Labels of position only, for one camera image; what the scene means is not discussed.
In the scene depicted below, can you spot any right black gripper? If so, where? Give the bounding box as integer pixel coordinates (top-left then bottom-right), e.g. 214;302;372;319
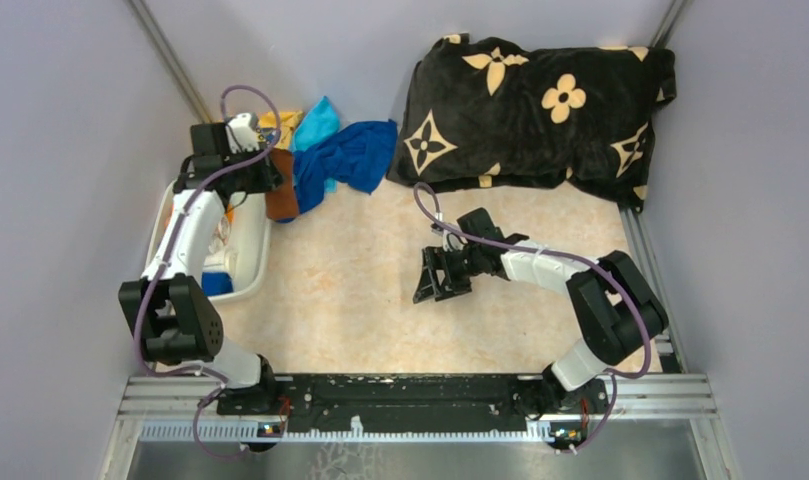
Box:
413;245;483;303

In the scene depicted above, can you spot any brown towel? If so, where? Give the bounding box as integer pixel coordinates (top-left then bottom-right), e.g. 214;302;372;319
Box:
265;148;300;222

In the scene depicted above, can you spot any dark blue towel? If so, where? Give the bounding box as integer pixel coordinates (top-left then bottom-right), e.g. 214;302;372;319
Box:
291;120;398;217

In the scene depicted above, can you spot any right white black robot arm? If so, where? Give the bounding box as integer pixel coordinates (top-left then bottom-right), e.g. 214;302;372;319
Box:
413;208;669;412

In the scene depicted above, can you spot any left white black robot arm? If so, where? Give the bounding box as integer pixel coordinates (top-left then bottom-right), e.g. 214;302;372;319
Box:
118;113;284;414

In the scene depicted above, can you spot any yellow printed cloth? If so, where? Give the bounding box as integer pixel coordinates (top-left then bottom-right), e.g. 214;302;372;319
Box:
257;110;304;151

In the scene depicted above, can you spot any white plastic basket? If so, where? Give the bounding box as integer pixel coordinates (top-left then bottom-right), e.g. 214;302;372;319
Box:
168;191;272;306

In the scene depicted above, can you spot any light blue towel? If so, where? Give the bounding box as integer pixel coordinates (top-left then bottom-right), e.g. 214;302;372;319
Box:
291;96;341;152

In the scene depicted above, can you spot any black blanket with beige flowers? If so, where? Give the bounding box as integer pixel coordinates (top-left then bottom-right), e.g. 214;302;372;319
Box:
386;34;677;211

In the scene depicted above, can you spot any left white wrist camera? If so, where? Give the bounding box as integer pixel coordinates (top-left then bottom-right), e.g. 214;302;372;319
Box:
225;112;261;153

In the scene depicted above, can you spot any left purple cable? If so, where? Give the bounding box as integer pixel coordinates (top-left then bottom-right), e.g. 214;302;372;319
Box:
132;84;284;460

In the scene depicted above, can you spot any purple cable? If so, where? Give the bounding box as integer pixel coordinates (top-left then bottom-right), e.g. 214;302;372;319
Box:
412;182;654;455
132;84;284;460

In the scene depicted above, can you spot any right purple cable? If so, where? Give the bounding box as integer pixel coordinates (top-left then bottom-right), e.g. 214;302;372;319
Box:
412;182;654;455

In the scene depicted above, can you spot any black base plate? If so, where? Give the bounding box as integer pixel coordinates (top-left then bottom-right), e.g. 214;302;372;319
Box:
216;374;608;434

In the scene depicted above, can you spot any aluminium frame rail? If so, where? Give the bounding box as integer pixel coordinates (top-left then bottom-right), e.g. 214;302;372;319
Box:
99;373;738;479

